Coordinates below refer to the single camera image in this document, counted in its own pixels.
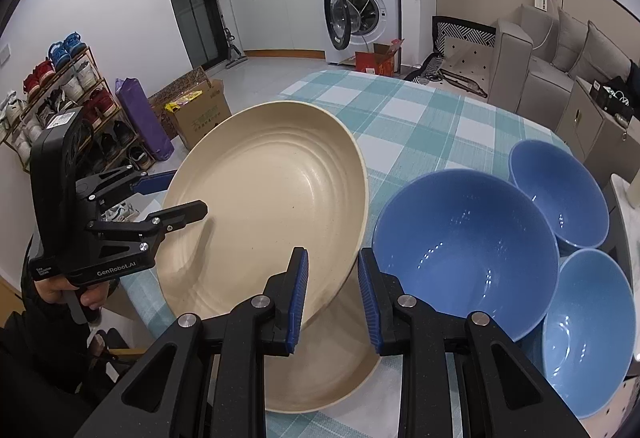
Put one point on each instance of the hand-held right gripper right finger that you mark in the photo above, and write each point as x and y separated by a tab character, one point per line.
369	303

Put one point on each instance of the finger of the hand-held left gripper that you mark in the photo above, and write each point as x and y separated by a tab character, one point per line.
155	182
185	212

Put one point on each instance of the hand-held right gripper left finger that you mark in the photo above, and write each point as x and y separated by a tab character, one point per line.
299	298

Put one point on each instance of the beige ridged plate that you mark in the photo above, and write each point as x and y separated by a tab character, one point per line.
260	188
320	368

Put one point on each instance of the blue bowl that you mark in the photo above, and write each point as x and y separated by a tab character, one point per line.
465	238
555	183
585	333

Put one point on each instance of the person's left forearm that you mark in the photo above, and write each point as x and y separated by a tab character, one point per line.
35	368

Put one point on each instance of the person's left hand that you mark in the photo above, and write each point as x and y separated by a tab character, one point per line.
52	289

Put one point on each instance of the purple bag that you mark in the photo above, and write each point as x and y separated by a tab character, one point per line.
142	123

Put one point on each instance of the brown cardboard box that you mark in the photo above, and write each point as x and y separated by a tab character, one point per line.
200	121

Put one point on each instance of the upright floor cleaner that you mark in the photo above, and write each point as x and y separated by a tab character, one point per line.
234	61

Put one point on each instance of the teal checked tablecloth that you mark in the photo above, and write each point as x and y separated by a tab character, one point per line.
415	128

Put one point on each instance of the white kitchen counter cabinet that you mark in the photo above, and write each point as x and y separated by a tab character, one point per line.
270	13

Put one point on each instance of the red cardboard box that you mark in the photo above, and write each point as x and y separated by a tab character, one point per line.
372	63

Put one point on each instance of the beige diamond pattern floor mat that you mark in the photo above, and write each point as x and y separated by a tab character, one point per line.
470	63

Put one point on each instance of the white marble coffee table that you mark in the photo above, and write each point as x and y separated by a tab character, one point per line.
625	198

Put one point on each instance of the grey sofa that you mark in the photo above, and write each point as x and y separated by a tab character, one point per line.
510	63

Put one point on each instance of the grey side cabinet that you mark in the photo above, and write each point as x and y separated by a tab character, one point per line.
585	118

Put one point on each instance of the black white patterned cushion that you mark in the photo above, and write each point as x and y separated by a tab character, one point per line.
460	26

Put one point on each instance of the black box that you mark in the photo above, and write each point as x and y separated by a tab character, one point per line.
607	93

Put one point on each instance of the grey sofa cushion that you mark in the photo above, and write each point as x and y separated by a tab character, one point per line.
600	53
570	38

